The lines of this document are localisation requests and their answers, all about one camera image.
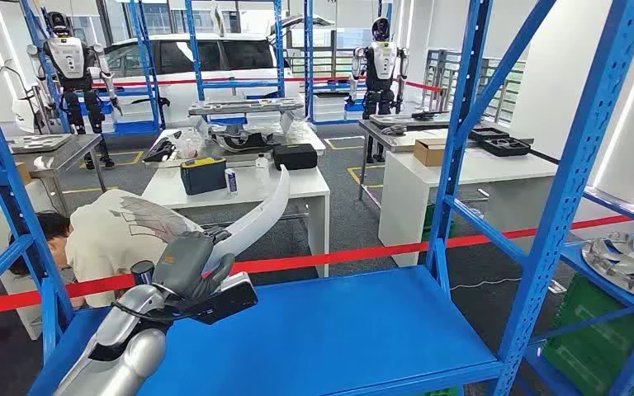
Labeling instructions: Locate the white floor cable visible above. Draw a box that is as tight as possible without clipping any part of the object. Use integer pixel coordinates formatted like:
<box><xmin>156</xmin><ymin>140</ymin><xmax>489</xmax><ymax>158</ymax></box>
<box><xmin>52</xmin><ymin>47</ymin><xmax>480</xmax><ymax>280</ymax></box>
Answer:
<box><xmin>451</xmin><ymin>275</ymin><xmax>569</xmax><ymax>295</ymax></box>

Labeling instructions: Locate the black plastic tray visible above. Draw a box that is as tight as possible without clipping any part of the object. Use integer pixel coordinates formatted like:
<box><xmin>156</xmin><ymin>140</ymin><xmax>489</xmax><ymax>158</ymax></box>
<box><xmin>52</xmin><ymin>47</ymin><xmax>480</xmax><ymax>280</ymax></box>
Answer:
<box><xmin>468</xmin><ymin>126</ymin><xmax>510</xmax><ymax>142</ymax></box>
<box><xmin>480</xmin><ymin>136</ymin><xmax>532</xmax><ymax>158</ymax></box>

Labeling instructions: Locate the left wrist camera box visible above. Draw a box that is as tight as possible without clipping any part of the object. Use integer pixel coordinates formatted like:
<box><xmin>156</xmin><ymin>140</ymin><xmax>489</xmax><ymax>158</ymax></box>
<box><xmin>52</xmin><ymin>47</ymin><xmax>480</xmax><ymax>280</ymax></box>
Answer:
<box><xmin>170</xmin><ymin>271</ymin><xmax>259</xmax><ymax>328</ymax></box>

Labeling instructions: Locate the red barrier belt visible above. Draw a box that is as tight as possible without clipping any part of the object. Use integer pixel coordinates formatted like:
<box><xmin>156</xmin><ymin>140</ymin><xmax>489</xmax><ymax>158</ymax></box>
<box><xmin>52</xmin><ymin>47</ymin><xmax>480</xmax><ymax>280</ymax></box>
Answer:
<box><xmin>91</xmin><ymin>75</ymin><xmax>445</xmax><ymax>95</ymax></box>
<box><xmin>0</xmin><ymin>206</ymin><xmax>634</xmax><ymax>319</ymax></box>

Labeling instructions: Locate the black yellow toolbox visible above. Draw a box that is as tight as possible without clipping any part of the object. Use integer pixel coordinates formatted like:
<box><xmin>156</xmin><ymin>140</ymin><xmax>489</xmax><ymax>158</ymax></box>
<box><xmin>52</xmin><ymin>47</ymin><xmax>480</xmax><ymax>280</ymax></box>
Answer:
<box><xmin>179</xmin><ymin>157</ymin><xmax>229</xmax><ymax>196</ymax></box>

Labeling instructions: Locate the grey metal railing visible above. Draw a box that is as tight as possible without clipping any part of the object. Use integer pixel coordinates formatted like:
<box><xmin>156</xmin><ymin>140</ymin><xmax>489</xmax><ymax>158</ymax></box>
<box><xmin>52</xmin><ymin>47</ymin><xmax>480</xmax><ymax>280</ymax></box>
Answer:
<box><xmin>419</xmin><ymin>48</ymin><xmax>527</xmax><ymax>125</ymax></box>

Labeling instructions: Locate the white curved plastic part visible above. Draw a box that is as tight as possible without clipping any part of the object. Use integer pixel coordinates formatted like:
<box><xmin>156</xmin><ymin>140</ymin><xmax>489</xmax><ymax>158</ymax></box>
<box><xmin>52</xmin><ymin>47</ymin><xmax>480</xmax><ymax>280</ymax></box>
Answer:
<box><xmin>201</xmin><ymin>165</ymin><xmax>292</xmax><ymax>275</ymax></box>

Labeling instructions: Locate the silver metal hub part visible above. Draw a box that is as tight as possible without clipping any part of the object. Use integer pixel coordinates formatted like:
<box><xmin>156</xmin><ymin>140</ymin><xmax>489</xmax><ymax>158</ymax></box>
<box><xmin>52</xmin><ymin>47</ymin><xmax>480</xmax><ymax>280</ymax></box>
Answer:
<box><xmin>580</xmin><ymin>231</ymin><xmax>634</xmax><ymax>303</ymax></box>

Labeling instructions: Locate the green plastic crate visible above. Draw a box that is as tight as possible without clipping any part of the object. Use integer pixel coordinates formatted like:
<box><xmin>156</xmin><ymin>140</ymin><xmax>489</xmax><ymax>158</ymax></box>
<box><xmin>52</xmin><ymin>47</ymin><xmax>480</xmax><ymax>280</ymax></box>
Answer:
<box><xmin>541</xmin><ymin>328</ymin><xmax>634</xmax><ymax>396</ymax></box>
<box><xmin>555</xmin><ymin>273</ymin><xmax>634</xmax><ymax>356</ymax></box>

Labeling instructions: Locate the black white humanoid robot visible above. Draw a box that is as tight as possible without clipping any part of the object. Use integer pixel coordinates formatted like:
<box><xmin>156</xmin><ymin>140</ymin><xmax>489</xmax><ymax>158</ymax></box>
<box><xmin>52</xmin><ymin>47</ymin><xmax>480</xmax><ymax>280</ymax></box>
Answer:
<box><xmin>26</xmin><ymin>11</ymin><xmax>125</xmax><ymax>171</ymax></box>
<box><xmin>345</xmin><ymin>16</ymin><xmax>411</xmax><ymax>165</ymax></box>

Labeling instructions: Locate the black barrier post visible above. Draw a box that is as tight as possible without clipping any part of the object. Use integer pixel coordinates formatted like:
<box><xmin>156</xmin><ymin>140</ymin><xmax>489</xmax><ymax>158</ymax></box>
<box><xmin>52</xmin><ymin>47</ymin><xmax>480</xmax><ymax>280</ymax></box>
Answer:
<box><xmin>130</xmin><ymin>260</ymin><xmax>158</xmax><ymax>288</ymax></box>

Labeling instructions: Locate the black carry case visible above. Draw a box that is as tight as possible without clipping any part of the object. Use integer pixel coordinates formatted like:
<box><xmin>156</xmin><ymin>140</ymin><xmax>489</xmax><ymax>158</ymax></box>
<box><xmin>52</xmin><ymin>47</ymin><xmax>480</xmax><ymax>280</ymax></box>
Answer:
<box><xmin>272</xmin><ymin>144</ymin><xmax>319</xmax><ymax>172</ymax></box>

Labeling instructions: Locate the clear plastic bottle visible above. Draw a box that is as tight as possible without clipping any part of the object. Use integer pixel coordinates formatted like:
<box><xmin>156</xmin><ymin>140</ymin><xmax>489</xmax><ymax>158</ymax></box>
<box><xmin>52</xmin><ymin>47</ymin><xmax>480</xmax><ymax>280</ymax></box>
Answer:
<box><xmin>254</xmin><ymin>153</ymin><xmax>271</xmax><ymax>188</ymax></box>

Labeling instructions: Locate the cluttered steel table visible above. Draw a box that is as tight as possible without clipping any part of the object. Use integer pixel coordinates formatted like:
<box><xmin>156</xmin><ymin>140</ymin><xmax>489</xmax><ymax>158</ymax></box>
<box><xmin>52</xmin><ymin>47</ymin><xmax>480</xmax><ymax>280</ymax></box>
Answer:
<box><xmin>144</xmin><ymin>120</ymin><xmax>328</xmax><ymax>169</ymax></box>

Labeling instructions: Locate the blue metal shelf rack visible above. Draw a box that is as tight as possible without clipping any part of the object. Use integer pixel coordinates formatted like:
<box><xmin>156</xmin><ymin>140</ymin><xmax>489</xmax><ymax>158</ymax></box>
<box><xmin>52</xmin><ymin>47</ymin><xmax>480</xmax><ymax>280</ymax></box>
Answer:
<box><xmin>301</xmin><ymin>0</ymin><xmax>395</xmax><ymax>127</ymax></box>
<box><xmin>18</xmin><ymin>0</ymin><xmax>168</xmax><ymax>138</ymax></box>
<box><xmin>0</xmin><ymin>0</ymin><xmax>634</xmax><ymax>396</ymax></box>
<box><xmin>524</xmin><ymin>186</ymin><xmax>634</xmax><ymax>396</ymax></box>
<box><xmin>184</xmin><ymin>0</ymin><xmax>286</xmax><ymax>128</ymax></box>

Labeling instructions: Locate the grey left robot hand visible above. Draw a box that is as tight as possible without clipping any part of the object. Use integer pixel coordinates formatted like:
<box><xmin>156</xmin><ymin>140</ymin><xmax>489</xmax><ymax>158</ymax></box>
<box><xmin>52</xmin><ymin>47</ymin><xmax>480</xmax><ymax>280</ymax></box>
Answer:
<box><xmin>151</xmin><ymin>226</ymin><xmax>236</xmax><ymax>315</ymax></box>

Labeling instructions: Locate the black white car part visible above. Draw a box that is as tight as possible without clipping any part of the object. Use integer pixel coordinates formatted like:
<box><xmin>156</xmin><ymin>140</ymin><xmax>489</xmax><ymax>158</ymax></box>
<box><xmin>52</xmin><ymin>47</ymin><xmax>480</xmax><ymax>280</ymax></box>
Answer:
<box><xmin>211</xmin><ymin>124</ymin><xmax>281</xmax><ymax>154</ymax></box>

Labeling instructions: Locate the black equipment piece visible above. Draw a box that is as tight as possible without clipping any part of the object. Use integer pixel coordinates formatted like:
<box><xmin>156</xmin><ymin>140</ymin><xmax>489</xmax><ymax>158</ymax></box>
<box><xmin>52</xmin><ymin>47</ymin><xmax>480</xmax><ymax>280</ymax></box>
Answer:
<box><xmin>141</xmin><ymin>136</ymin><xmax>177</xmax><ymax>164</ymax></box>

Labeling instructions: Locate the white car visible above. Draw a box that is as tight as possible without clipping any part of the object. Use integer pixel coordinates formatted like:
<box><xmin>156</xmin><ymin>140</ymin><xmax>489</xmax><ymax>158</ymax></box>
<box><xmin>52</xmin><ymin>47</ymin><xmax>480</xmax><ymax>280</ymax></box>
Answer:
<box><xmin>101</xmin><ymin>13</ymin><xmax>335</xmax><ymax>130</ymax></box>

